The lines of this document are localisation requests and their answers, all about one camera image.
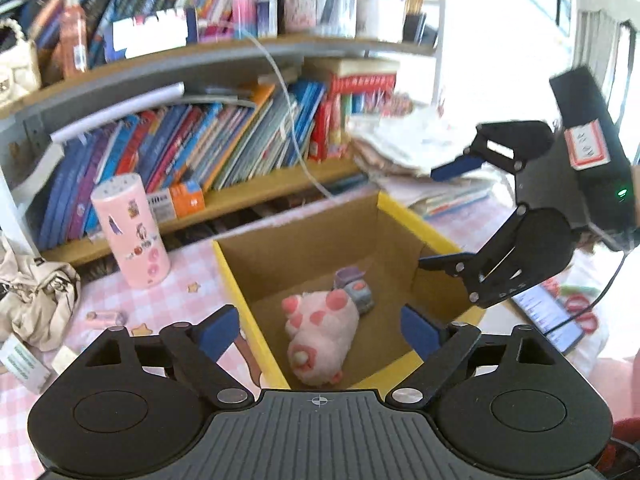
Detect red book box set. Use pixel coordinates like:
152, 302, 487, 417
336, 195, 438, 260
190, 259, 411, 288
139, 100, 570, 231
307, 57, 401, 161

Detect orange spray bottle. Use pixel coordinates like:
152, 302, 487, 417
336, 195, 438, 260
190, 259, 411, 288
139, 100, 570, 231
60, 0, 88, 76

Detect stack of papers and booklets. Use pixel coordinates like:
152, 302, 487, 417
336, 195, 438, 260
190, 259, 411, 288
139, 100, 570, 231
347, 92, 501, 218

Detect pink clothing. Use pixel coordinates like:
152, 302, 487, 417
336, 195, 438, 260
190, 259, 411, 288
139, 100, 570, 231
587, 357, 640, 428

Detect white quilted purse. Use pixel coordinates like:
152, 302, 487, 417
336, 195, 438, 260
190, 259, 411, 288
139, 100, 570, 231
0, 19, 41, 106

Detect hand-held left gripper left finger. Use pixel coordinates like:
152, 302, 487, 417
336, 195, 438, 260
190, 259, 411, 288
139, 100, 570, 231
75, 305, 256, 409

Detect row of blue purple books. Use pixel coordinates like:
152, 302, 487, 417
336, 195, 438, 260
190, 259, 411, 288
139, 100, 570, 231
37, 80, 331, 251

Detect pink checkered table mat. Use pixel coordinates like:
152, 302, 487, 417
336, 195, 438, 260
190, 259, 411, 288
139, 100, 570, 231
0, 180, 526, 461

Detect small white box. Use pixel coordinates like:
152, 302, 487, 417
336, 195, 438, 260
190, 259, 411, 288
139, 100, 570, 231
145, 190, 173, 221

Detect small purple toy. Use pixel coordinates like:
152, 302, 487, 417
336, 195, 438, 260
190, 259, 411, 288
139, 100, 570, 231
334, 267, 369, 287

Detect white paper tag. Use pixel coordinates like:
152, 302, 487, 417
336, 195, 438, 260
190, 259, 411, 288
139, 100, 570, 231
0, 337, 53, 393

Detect clear pen holder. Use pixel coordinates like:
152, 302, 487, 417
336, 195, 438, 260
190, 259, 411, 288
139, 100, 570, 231
320, 0, 358, 38

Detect grey toy cube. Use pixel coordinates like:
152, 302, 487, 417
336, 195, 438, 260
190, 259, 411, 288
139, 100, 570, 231
345, 282, 375, 315

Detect wooden bookshelf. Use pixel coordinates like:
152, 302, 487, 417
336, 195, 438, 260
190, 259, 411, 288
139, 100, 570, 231
0, 35, 441, 266

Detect beige printed hoodie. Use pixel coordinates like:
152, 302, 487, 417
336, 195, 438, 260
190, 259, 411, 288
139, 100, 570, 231
0, 240, 82, 353

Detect pink pen holder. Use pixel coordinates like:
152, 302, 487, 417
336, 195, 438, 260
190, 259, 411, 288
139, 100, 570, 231
282, 0, 321, 33

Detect yellow-rimmed cardboard box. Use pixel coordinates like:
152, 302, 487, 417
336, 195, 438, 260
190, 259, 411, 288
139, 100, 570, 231
212, 191, 488, 391

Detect beige block eraser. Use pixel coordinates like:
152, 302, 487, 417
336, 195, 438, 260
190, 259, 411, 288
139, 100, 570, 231
51, 346, 76, 375

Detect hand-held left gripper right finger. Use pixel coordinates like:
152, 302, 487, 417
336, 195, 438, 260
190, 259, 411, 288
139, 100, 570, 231
385, 305, 557, 409

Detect white pen holder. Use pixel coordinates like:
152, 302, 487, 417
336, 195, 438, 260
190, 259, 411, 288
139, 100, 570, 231
357, 0, 406, 43

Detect blue white box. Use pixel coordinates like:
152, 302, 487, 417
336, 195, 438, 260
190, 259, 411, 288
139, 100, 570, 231
103, 7, 198, 61

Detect black cable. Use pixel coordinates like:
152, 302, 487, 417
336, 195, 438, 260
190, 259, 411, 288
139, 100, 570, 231
545, 250, 631, 333

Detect smartphone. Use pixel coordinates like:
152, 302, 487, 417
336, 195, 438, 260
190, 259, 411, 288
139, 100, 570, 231
510, 282, 586, 353

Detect pink cylinder with stickers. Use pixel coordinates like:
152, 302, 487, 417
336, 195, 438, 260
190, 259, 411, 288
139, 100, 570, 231
90, 172, 172, 290

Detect white bottle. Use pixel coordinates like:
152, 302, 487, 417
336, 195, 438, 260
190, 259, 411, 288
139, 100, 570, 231
257, 0, 278, 38

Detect white cable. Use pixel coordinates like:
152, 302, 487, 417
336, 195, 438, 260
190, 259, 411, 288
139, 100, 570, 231
250, 35, 351, 198

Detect small orange box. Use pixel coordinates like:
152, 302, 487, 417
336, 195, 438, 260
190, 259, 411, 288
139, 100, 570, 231
169, 180, 206, 218

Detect black box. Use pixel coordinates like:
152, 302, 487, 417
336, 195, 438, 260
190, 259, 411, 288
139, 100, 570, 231
402, 12, 438, 46

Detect pink plush toy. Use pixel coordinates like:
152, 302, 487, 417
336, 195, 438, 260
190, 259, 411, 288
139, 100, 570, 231
281, 290, 360, 387

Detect red scissors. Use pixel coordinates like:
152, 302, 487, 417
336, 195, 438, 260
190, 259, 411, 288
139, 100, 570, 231
545, 280, 601, 333

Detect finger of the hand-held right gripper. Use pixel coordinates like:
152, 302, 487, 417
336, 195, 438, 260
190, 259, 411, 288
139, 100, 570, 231
419, 203, 547, 311
430, 120, 556, 182

